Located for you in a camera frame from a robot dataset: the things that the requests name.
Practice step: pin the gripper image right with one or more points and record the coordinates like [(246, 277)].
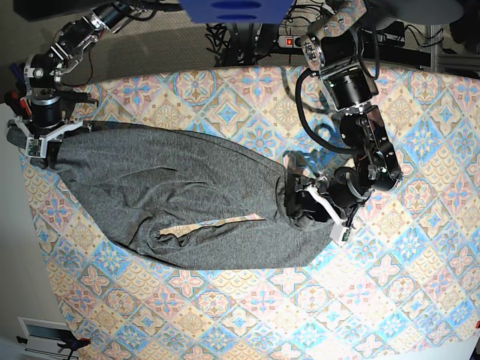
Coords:
[(324, 199)]

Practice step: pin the patterned tile tablecloth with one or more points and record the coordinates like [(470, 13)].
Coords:
[(408, 281)]

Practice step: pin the red black clamp left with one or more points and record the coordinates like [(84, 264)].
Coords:
[(17, 104)]

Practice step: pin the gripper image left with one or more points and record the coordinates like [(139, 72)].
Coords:
[(51, 121)]

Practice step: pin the black clamp bottom left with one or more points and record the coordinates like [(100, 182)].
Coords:
[(71, 345)]

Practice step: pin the white power strip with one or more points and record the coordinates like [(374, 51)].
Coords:
[(291, 44)]

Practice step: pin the grey t-shirt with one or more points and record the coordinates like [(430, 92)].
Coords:
[(188, 200)]

